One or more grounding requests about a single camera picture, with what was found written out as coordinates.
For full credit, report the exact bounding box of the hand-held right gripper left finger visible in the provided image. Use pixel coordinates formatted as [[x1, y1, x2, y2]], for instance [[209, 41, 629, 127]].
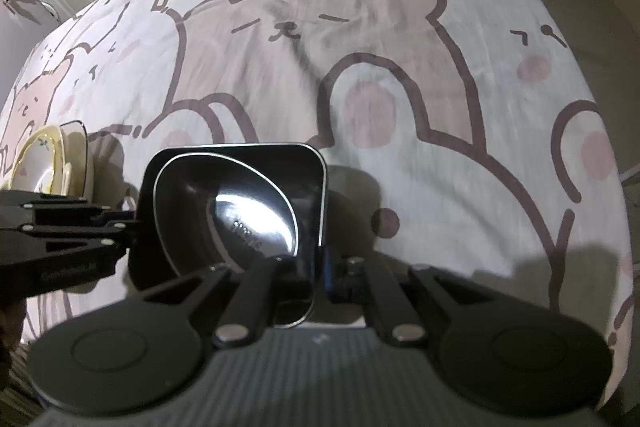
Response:
[[132, 254, 301, 351]]

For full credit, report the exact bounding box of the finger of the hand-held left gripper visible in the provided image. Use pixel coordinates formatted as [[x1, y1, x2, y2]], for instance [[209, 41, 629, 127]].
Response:
[[0, 222, 144, 266], [0, 191, 135, 231]]

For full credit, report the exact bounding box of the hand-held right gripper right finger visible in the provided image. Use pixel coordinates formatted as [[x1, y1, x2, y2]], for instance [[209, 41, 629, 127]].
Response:
[[325, 252, 506, 351]]

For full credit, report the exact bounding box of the cream bowl with handles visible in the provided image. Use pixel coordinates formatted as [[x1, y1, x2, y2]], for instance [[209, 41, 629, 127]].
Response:
[[42, 127, 86, 196]]

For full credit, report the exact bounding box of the white plate with dark rim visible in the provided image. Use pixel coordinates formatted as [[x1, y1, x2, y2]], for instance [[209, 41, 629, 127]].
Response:
[[56, 119, 97, 204]]

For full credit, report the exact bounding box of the floral plate with yellow rim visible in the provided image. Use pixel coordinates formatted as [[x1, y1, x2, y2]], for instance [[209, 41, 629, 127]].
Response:
[[9, 124, 68, 194]]

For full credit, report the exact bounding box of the oval steel bowl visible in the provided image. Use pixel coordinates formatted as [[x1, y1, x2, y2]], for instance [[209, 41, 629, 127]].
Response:
[[152, 152, 301, 279]]

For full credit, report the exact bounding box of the square steel container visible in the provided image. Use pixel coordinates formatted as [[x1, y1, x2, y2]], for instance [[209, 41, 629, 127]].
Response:
[[127, 142, 331, 329]]

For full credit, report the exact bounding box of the printed cartoon blanket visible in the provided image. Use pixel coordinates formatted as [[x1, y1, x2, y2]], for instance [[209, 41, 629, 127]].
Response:
[[0, 0, 637, 409]]

